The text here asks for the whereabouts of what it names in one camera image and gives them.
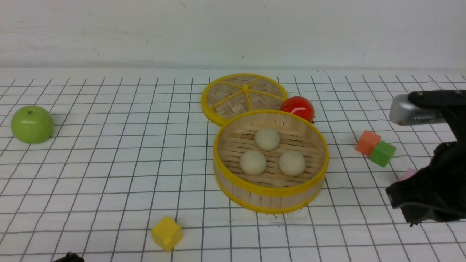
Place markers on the pink cube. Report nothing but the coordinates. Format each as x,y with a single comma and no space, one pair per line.
407,174

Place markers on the green apple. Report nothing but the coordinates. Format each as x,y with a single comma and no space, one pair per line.
32,124

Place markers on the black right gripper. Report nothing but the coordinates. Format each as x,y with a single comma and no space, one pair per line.
438,192

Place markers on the red tomato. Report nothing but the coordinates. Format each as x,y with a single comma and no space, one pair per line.
299,106

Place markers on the bamboo steamer tray yellow rim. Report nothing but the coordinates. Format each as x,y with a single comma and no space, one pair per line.
272,192

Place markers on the yellow cube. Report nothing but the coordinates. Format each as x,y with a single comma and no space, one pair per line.
167,234

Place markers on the green cube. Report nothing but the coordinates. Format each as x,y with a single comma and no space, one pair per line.
382,153

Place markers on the white bun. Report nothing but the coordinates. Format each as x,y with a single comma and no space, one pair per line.
267,139
253,163
292,163

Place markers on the bamboo steamer lid yellow rim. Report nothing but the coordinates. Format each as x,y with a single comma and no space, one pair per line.
235,94

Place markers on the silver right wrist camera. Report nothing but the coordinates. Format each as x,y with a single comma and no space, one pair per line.
426,107

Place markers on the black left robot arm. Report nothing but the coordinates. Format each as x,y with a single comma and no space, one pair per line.
70,257

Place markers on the orange cube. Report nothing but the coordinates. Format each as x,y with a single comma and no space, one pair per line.
367,142

